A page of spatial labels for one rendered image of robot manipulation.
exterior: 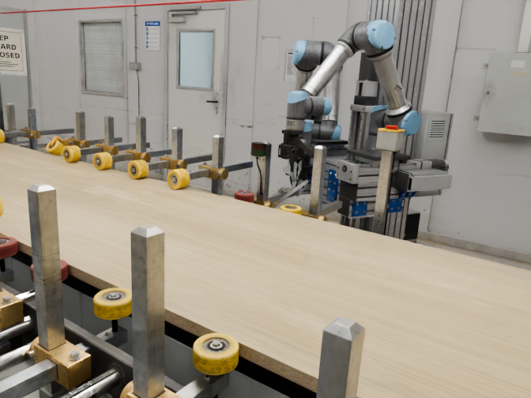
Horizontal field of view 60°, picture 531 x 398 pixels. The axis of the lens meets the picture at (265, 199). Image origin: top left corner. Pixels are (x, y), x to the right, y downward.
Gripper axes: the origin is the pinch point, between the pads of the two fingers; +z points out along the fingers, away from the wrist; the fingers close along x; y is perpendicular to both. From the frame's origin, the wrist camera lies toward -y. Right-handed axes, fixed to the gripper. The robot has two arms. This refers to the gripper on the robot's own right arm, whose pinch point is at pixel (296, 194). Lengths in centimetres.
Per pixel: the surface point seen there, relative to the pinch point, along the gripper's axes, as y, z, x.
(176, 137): -37, -25, 45
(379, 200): -37, -15, -55
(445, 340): -103, -8, -95
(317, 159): -37, -25, -29
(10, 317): -144, -1, -16
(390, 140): -38, -36, -56
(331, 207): -15.8, -2.3, -26.6
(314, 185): -36.7, -15.3, -28.9
